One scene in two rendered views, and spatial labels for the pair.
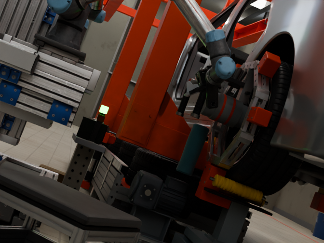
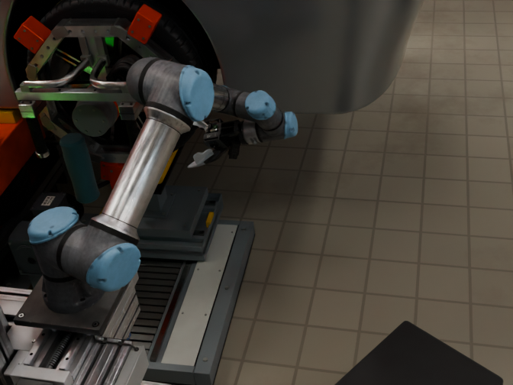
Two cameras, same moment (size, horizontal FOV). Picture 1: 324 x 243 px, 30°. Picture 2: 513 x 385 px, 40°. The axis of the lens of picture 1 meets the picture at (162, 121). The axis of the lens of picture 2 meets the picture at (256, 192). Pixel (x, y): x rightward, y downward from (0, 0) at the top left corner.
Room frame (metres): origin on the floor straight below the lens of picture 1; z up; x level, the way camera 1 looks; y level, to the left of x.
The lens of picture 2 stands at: (1.66, 1.47, 1.99)
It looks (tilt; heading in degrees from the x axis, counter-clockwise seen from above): 37 degrees down; 294
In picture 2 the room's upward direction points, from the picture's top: 6 degrees counter-clockwise
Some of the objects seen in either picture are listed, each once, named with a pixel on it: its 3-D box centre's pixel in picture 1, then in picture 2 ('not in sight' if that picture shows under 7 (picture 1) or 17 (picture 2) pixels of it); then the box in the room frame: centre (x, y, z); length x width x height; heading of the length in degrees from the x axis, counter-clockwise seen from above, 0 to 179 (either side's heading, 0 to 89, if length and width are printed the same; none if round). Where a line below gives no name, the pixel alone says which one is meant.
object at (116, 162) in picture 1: (101, 162); not in sight; (4.67, 0.32, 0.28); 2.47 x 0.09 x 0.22; 10
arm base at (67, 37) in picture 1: (65, 35); (70, 276); (2.60, 0.52, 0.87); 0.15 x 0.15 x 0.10
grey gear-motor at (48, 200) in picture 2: (164, 209); (59, 237); (3.29, -0.18, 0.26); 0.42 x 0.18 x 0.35; 100
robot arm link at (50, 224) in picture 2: (75, 9); (59, 240); (2.59, 0.52, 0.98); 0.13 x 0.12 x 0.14; 167
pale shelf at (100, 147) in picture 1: (87, 142); not in sight; (3.46, 0.35, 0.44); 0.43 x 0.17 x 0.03; 10
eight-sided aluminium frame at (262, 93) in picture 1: (236, 114); (108, 95); (3.00, -0.33, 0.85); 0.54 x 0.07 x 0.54; 10
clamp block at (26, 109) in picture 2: (196, 85); (32, 104); (3.13, -0.10, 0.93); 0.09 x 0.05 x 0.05; 100
